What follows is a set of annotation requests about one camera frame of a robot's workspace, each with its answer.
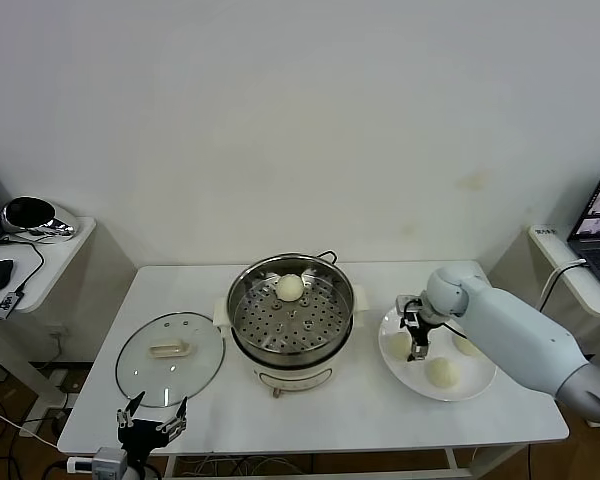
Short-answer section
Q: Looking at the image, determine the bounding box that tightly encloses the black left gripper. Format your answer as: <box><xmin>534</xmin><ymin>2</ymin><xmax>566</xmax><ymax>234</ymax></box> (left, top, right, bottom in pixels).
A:
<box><xmin>115</xmin><ymin>390</ymin><xmax>189</xmax><ymax>459</ymax></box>

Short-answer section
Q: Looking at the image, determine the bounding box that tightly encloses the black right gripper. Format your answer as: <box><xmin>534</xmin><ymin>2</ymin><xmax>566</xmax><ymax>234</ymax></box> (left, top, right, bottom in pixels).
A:
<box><xmin>397</xmin><ymin>301</ymin><xmax>438</xmax><ymax>364</ymax></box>

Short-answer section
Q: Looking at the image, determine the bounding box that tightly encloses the white steamed baozi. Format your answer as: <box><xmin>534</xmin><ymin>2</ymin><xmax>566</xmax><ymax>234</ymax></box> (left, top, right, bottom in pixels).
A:
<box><xmin>387</xmin><ymin>332</ymin><xmax>414</xmax><ymax>361</ymax></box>
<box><xmin>275</xmin><ymin>274</ymin><xmax>304</xmax><ymax>303</ymax></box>
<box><xmin>424</xmin><ymin>357</ymin><xmax>461</xmax><ymax>390</ymax></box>
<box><xmin>452</xmin><ymin>333</ymin><xmax>484</xmax><ymax>357</ymax></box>

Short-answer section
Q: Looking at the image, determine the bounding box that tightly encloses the round glass pot lid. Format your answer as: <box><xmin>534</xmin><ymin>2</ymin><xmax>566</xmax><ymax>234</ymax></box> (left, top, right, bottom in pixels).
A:
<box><xmin>114</xmin><ymin>312</ymin><xmax>226</xmax><ymax>409</ymax></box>

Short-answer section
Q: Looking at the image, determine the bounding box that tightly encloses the stainless steel steamer basket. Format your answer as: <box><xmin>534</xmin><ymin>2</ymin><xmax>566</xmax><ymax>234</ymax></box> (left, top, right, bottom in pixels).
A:
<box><xmin>213</xmin><ymin>253</ymin><xmax>370</xmax><ymax>354</ymax></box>

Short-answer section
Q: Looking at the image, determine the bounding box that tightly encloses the white round plate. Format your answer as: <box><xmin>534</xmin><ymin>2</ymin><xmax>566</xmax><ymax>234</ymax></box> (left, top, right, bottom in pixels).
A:
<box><xmin>378</xmin><ymin>298</ymin><xmax>498</xmax><ymax>403</ymax></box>

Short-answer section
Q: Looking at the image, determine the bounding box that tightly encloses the white work table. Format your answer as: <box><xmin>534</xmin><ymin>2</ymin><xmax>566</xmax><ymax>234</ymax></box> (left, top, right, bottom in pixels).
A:
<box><xmin>57</xmin><ymin>259</ymin><xmax>570</xmax><ymax>480</ymax></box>

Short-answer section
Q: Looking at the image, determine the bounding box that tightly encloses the cream electric cooker pot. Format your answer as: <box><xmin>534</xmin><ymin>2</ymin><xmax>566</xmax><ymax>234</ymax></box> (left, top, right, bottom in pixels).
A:
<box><xmin>213</xmin><ymin>294</ymin><xmax>370</xmax><ymax>401</ymax></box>

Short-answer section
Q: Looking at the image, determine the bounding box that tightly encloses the white labelled power strip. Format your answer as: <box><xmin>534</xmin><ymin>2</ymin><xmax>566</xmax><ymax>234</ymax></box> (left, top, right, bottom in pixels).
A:
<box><xmin>529</xmin><ymin>224</ymin><xmax>561</xmax><ymax>244</ymax></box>

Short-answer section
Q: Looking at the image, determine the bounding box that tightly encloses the white side table with mouse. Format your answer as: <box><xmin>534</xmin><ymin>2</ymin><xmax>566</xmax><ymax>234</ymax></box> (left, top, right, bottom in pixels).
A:
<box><xmin>0</xmin><ymin>216</ymin><xmax>137</xmax><ymax>439</ymax></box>

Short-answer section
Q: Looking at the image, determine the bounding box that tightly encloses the chrome and black headset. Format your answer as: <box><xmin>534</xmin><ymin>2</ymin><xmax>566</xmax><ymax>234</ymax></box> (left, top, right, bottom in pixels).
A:
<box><xmin>0</xmin><ymin>196</ymin><xmax>79</xmax><ymax>239</ymax></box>

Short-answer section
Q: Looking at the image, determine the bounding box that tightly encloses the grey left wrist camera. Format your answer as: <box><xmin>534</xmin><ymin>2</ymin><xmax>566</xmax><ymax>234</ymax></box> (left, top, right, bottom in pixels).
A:
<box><xmin>67</xmin><ymin>447</ymin><xmax>131</xmax><ymax>480</ymax></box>

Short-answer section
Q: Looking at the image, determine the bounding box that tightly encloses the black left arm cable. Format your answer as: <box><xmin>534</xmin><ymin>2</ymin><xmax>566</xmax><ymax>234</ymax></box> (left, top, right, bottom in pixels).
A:
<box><xmin>39</xmin><ymin>458</ymin><xmax>72</xmax><ymax>480</ymax></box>

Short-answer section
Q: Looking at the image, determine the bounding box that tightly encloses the white floor cable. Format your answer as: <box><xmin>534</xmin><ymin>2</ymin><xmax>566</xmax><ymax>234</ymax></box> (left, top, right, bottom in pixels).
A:
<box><xmin>0</xmin><ymin>403</ymin><xmax>60</xmax><ymax>449</ymax></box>

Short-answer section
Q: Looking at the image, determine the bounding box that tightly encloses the white laptop charger cable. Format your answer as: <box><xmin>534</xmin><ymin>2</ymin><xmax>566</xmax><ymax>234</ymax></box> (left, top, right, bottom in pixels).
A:
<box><xmin>537</xmin><ymin>258</ymin><xmax>589</xmax><ymax>315</ymax></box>

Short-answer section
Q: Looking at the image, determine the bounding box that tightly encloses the white side table with cable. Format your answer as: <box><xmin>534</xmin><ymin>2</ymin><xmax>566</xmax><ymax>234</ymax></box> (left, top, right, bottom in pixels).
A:
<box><xmin>485</xmin><ymin>223</ymin><xmax>600</xmax><ymax>430</ymax></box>

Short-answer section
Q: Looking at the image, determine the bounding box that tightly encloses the thin black desk cable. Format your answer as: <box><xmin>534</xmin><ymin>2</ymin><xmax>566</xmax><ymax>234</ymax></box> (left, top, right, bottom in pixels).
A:
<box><xmin>0</xmin><ymin>234</ymin><xmax>46</xmax><ymax>296</ymax></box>

